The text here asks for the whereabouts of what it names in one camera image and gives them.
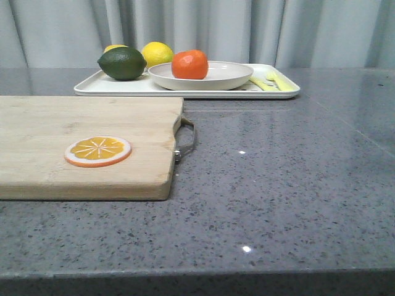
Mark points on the wooden cutting board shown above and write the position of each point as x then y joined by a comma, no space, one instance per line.
36,131

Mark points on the yellow lemon behind lime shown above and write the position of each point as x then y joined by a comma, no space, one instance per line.
113,46

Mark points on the white rectangular tray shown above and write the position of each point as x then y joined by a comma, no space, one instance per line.
225,80

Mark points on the yellow lemon front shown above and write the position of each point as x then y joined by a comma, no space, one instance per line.
156,53

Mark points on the yellow plastic fork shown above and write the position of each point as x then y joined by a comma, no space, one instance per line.
282,84

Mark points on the orange slice toy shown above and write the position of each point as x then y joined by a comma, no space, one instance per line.
98,151

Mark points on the grey curtain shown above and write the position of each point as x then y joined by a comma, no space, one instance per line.
314,34

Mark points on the orange toy mandarin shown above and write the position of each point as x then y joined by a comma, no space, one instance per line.
191,64

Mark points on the yellow plastic knife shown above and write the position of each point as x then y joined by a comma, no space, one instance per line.
262,85

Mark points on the dark green lime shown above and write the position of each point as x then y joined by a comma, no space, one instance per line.
122,63

